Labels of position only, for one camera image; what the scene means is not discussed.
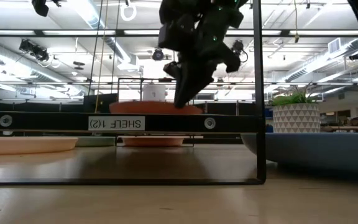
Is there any round black ceiling lamp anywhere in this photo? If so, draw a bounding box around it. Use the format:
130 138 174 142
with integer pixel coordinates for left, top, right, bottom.
152 48 165 62

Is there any yellow hanging cable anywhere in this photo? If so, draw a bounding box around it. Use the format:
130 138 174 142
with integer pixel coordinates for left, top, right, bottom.
94 0 109 113

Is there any black ceiling spotlight cluster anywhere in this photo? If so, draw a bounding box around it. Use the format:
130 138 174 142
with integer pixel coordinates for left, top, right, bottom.
19 39 50 62

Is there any black metal shelf frame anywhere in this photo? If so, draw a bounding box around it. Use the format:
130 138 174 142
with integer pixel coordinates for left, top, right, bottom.
0 0 267 187

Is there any triangle patterned plant pot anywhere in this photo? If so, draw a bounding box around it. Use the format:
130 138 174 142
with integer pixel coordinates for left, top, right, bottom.
272 103 321 134

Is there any wooden background desk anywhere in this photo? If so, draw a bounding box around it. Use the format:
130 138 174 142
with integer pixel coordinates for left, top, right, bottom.
320 124 358 133

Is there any white shelf label sticker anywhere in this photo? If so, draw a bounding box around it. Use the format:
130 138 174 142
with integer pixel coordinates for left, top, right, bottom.
88 116 146 131

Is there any cream plate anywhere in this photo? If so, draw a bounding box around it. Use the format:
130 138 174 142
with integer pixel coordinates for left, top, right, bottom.
0 136 79 156

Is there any yellow hanging cord with plug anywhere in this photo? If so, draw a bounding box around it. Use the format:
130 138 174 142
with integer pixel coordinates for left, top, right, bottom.
293 0 300 44

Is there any white air vent grille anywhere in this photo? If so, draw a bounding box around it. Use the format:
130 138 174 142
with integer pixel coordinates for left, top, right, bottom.
328 37 342 54

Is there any sage green plate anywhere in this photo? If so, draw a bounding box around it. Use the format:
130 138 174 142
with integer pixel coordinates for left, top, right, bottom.
73 136 117 147

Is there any white cup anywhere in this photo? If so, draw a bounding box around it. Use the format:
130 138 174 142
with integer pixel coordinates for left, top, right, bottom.
142 83 167 102

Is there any black overhead frame beam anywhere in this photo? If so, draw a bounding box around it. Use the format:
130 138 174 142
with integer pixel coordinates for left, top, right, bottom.
0 29 358 39

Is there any white hanging cable loop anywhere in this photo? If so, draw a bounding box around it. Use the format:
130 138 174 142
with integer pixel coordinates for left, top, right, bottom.
119 1 137 22

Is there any blue grey bowl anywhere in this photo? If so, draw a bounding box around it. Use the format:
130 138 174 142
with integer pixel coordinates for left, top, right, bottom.
240 133 358 175

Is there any thin black wire rack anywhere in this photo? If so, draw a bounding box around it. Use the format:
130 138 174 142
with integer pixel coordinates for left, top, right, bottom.
116 77 195 148

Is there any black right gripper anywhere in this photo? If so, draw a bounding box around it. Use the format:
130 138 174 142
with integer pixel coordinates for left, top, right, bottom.
158 0 248 108

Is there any silver ventilation duct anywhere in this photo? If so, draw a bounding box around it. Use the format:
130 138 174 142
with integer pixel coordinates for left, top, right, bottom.
284 37 358 83
76 0 141 72

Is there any black ceiling camera with cable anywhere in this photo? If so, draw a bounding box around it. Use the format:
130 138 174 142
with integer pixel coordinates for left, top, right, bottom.
231 39 249 63

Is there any green potted plant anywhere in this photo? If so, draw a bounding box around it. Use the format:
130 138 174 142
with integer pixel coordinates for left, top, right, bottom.
270 83 319 106

